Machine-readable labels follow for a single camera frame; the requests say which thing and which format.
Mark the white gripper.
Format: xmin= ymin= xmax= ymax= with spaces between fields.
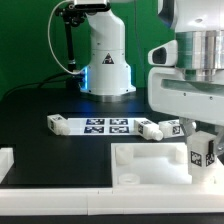
xmin=148 ymin=40 xmax=224 ymax=154

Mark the white square table top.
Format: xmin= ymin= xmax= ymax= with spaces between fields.
xmin=110 ymin=142 xmax=224 ymax=188

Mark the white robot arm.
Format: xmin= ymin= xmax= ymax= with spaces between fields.
xmin=74 ymin=0 xmax=224 ymax=154

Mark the white front fence bar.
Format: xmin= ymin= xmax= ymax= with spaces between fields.
xmin=0 ymin=185 xmax=224 ymax=216

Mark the white fence bar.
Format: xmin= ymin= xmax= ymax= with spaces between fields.
xmin=0 ymin=148 xmax=14 ymax=183
xmin=0 ymin=185 xmax=224 ymax=216

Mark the white sheet with tags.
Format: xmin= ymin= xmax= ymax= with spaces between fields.
xmin=68 ymin=118 xmax=137 ymax=136

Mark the white left fence bar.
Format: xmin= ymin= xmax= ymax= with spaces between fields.
xmin=0 ymin=148 xmax=14 ymax=183

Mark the black cable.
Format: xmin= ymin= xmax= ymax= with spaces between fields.
xmin=1 ymin=71 xmax=78 ymax=101

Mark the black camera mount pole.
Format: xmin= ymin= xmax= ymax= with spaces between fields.
xmin=55 ymin=3 xmax=84 ymax=91

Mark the white cable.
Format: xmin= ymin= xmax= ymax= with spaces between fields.
xmin=47 ymin=0 xmax=84 ymax=75

